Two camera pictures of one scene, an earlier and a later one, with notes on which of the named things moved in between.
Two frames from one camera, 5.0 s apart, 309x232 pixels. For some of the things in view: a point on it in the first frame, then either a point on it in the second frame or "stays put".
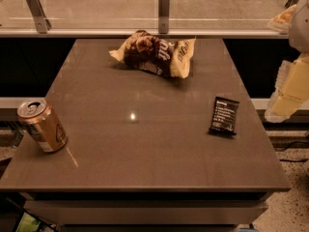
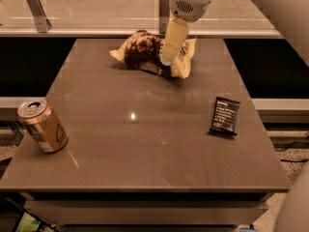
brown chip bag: (163, 57) stays put
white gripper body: (300, 29) → (190, 8)
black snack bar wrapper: (224, 116) stays put
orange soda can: (37, 117) stays put
